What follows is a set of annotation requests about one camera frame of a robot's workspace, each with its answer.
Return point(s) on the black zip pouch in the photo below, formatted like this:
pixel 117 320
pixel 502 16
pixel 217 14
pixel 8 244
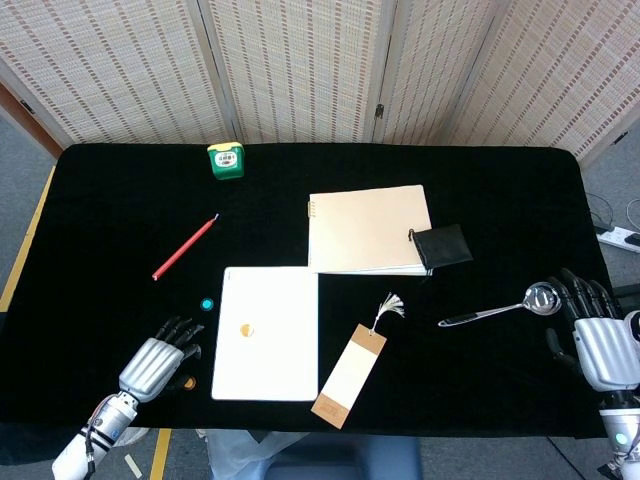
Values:
pixel 442 245

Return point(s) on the brown white tasselled bookmark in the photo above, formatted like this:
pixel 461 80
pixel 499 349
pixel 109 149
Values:
pixel 350 370

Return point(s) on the white magnetic board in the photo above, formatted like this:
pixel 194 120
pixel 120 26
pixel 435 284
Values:
pixel 280 360

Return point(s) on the orange disc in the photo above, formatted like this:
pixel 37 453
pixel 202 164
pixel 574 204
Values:
pixel 190 383
pixel 246 330

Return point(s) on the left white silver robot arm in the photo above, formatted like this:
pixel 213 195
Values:
pixel 107 417

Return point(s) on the white power strip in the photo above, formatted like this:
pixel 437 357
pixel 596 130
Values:
pixel 620 237

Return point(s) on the teal disc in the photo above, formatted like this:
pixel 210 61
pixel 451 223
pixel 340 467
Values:
pixel 206 304

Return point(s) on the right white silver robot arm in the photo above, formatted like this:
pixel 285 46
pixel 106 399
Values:
pixel 620 430

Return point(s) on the green yellow box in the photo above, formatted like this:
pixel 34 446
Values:
pixel 226 162

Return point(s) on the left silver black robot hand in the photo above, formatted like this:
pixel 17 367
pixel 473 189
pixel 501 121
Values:
pixel 150 367

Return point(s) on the metal ladle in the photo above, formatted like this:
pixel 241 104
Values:
pixel 542 298

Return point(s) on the red pencil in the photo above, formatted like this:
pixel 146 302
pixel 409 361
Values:
pixel 185 247

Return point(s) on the black tablecloth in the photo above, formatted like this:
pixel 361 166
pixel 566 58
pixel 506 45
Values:
pixel 125 225

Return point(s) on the light grey fabric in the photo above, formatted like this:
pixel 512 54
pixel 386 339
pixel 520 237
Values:
pixel 235 455

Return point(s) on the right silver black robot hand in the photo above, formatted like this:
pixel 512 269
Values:
pixel 607 352

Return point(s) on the woven folding screen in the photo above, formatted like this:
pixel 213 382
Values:
pixel 300 75

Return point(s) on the white paper strip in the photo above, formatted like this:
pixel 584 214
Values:
pixel 133 466

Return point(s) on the beige spiral notebook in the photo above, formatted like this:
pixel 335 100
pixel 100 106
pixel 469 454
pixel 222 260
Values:
pixel 365 230

